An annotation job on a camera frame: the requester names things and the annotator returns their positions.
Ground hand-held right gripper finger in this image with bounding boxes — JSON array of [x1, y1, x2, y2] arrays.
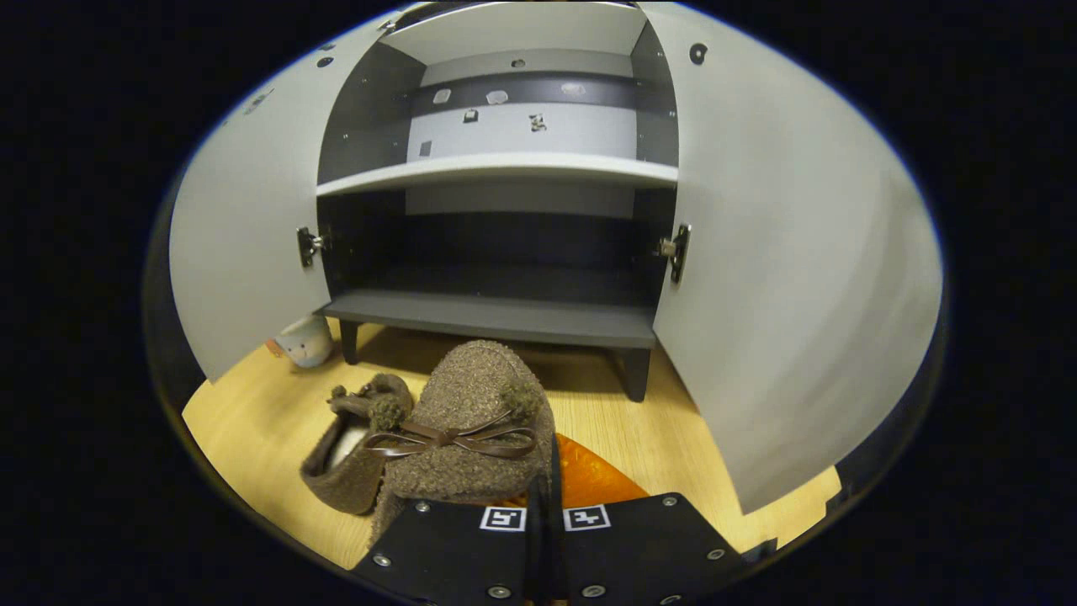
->
[[349, 459, 546, 606], [547, 433, 750, 606]]

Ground brown fuzzy shoe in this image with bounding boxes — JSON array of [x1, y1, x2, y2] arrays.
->
[[370, 339, 558, 540], [300, 375, 415, 516]]

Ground white shoe cabinet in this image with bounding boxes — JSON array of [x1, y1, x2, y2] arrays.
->
[[316, 0, 681, 403]]

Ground white shoe cabinet door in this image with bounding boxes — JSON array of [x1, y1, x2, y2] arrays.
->
[[168, 10, 403, 384], [638, 0, 945, 516]]

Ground small white round pot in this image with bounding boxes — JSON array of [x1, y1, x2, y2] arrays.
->
[[265, 314, 334, 369]]

